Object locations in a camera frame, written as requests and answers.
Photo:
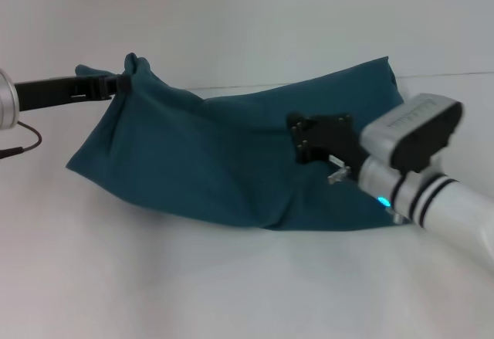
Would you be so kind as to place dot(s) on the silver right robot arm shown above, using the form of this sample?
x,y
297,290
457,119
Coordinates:
x,y
432,207

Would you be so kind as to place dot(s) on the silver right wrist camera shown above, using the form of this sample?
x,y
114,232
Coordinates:
x,y
413,130

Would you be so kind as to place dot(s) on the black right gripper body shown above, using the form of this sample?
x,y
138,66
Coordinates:
x,y
332,138

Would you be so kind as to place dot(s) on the teal t-shirt with white print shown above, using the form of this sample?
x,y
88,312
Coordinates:
x,y
231,153

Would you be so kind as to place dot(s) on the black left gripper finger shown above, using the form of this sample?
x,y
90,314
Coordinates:
x,y
117,84

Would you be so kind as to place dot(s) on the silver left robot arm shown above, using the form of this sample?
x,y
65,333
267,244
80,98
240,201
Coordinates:
x,y
7,99

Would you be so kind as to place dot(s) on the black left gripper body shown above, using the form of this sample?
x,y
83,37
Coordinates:
x,y
58,92

